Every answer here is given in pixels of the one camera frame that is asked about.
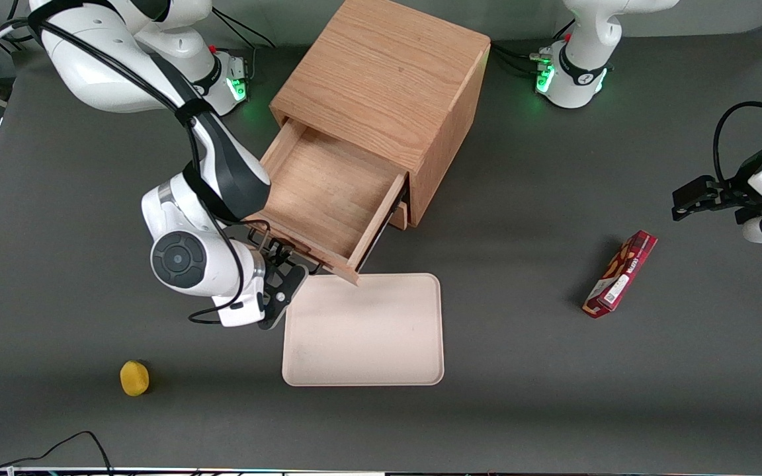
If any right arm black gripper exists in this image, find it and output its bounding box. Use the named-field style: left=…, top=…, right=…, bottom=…
left=253, top=242, right=308, bottom=292

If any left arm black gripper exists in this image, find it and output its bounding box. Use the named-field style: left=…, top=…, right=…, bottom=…
left=720, top=147, right=762, bottom=224

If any black metal drawer handle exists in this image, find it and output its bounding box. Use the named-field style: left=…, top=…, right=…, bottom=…
left=249, top=228, right=321, bottom=274

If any light wooden drawer cabinet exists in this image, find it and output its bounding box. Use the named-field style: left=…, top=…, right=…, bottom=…
left=269, top=0, right=491, bottom=231

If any beige plastic tray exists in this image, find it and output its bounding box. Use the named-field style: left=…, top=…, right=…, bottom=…
left=282, top=273, right=445, bottom=387

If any red snack box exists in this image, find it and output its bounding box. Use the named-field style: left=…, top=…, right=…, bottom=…
left=582, top=229, right=658, bottom=319

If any yellow lemon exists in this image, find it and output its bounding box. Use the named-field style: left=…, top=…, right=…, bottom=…
left=120, top=360, right=151, bottom=397

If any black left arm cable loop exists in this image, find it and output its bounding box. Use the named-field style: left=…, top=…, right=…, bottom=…
left=714, top=101, right=762, bottom=187

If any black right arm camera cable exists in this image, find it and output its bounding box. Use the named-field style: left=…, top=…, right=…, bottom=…
left=0, top=0, right=273, bottom=326

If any black right arm base cable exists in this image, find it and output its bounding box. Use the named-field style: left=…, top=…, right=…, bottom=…
left=212, top=8, right=277, bottom=83

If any black arm base cable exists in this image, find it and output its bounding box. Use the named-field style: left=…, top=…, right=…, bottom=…
left=212, top=8, right=277, bottom=83
left=492, top=20, right=577, bottom=75

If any black cable on table edge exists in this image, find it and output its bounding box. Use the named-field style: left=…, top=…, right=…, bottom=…
left=0, top=431, right=114, bottom=474

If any black left arm base cable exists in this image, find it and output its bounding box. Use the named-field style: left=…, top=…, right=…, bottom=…
left=492, top=20, right=577, bottom=75

